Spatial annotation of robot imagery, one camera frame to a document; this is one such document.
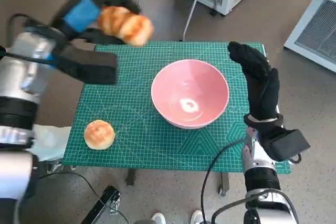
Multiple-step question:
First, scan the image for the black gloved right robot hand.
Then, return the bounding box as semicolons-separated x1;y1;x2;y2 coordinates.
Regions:
227;41;280;122

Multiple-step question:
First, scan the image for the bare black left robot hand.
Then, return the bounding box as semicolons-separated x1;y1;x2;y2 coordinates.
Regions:
49;0;142;46

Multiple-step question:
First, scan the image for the long twisted toy bread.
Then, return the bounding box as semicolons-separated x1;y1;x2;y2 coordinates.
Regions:
97;5;154;47

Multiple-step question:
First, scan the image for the pink bowl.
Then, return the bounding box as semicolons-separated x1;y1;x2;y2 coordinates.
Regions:
151;59;229;130

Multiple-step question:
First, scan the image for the round toy bread bun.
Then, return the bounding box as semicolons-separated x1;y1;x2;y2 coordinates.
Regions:
83;119;116;151

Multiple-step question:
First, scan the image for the white cabinet with grey mesh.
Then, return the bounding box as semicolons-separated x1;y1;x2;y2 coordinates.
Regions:
283;0;336;72

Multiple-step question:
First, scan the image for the black table leg with caster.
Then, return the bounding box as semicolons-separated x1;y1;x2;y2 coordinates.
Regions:
218;172;229;196

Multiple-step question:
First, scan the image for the person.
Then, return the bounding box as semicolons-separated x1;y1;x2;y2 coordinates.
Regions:
31;124;71;162

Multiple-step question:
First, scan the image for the green cutting mat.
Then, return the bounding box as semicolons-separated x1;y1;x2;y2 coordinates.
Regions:
61;41;292;174

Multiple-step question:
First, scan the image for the white shoe tip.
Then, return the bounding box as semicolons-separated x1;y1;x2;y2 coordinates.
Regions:
151;212;166;224
190;209;208;224

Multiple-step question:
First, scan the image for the black shiny metal stand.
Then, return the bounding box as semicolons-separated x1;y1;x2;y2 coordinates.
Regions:
81;185;122;224

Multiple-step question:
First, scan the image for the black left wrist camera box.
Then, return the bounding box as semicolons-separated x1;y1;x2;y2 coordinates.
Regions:
55;42;118;86

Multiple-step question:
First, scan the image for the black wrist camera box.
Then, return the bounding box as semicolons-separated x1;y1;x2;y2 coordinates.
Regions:
55;42;118;86
258;126;311;162

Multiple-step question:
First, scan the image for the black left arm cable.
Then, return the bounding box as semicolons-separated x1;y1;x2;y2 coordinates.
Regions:
7;13;57;32

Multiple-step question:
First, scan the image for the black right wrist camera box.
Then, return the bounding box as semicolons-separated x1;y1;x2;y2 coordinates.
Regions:
258;126;311;162

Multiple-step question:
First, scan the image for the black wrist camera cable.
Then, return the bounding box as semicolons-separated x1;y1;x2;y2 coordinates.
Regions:
288;152;302;164

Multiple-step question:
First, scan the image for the long black cable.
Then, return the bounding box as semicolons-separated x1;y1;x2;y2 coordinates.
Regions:
200;140;246;224

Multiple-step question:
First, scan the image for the black floor cable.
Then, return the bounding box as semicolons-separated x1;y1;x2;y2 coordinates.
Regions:
36;172;103;197

